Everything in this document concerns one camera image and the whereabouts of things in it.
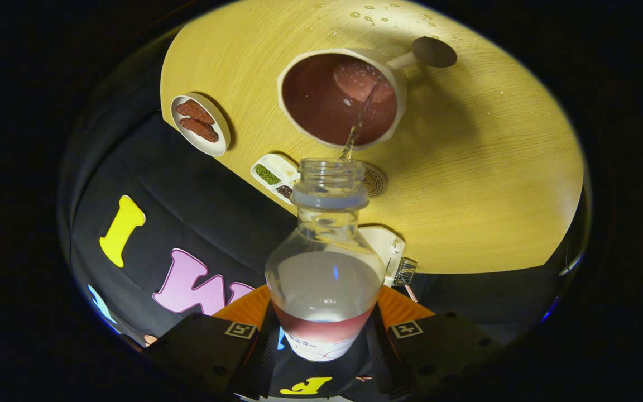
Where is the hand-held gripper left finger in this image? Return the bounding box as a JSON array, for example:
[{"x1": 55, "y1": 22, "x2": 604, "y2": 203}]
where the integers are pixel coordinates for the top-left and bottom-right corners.
[{"x1": 143, "y1": 285, "x2": 277, "y2": 400}]

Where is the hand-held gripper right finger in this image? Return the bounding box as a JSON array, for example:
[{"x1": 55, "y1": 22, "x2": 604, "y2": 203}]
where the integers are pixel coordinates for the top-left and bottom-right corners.
[{"x1": 369, "y1": 286, "x2": 501, "y2": 400}]

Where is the clear juice bottle pink label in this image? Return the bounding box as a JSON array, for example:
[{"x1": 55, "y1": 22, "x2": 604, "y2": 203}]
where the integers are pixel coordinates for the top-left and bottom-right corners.
[{"x1": 265, "y1": 159, "x2": 387, "y2": 362}]

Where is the round cork coaster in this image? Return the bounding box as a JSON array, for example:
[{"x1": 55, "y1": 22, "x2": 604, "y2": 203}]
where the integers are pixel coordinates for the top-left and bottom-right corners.
[{"x1": 358, "y1": 161, "x2": 388, "y2": 198}]

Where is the cream cup wooden handle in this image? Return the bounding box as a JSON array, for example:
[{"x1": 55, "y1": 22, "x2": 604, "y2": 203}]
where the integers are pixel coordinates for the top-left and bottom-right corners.
[{"x1": 277, "y1": 36, "x2": 458, "y2": 151}]

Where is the white toaster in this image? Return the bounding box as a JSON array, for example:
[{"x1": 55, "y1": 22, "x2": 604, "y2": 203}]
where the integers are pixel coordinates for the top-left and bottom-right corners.
[{"x1": 358, "y1": 225, "x2": 406, "y2": 288}]

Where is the green beans heap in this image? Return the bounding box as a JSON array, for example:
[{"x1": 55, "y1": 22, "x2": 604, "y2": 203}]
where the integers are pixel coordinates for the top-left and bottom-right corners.
[{"x1": 255, "y1": 164, "x2": 281, "y2": 185}]

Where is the wooden table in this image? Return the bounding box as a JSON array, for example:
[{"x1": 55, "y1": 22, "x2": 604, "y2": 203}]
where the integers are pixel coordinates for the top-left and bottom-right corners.
[{"x1": 160, "y1": 0, "x2": 586, "y2": 274}]

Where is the white divided dish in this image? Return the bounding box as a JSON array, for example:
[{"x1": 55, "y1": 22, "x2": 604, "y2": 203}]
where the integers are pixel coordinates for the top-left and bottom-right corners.
[{"x1": 250, "y1": 153, "x2": 301, "y2": 205}]

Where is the round white plate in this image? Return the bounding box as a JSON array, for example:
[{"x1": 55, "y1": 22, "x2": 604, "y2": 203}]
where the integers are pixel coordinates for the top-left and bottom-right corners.
[{"x1": 170, "y1": 93, "x2": 231, "y2": 157}]

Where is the red meat piece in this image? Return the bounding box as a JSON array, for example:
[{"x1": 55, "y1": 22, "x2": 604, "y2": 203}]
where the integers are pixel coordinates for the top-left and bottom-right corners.
[
  {"x1": 179, "y1": 117, "x2": 219, "y2": 143},
  {"x1": 175, "y1": 99, "x2": 215, "y2": 125}
]

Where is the wire mesh basket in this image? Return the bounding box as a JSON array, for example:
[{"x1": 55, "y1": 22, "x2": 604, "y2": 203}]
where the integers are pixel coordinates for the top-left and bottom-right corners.
[{"x1": 393, "y1": 257, "x2": 418, "y2": 286}]

